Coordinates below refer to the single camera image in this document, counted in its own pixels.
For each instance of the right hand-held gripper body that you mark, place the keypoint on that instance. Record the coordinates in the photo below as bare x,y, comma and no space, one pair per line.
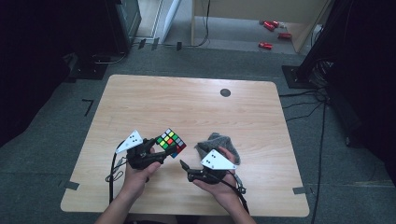
216,161

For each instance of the black stand post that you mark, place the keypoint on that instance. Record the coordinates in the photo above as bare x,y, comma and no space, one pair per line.
323,37

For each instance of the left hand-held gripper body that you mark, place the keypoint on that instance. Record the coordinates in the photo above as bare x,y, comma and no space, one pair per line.
132,141

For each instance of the black stand base plate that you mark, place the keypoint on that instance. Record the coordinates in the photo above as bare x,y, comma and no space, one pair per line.
294,77

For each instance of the dark round table grommet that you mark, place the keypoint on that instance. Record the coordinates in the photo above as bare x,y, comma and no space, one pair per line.
225,92

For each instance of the multicoloured puzzle cube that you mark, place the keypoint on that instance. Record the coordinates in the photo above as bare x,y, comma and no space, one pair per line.
170,141

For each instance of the black cabinet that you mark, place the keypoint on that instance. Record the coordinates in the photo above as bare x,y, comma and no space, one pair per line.
124,28

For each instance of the person's right hand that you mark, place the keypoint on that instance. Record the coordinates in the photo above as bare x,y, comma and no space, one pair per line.
225,191

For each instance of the grey knitted cloth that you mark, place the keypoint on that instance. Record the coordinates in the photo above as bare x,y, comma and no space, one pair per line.
214,142

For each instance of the grey tape piece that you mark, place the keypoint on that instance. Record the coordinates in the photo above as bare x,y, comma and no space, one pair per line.
299,190
71,185

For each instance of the dark curtain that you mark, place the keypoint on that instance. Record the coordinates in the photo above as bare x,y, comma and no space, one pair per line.
37,62
370,77

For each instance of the white board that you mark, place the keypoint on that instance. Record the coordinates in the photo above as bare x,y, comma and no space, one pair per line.
171,18

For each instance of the person's left hand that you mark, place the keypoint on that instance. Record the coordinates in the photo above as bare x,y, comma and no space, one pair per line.
137,180

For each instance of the black floor base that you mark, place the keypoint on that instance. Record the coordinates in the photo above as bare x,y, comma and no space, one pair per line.
88,71

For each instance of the red can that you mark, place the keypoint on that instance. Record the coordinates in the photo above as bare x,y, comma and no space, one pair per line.
269,26
275,23
284,35
265,45

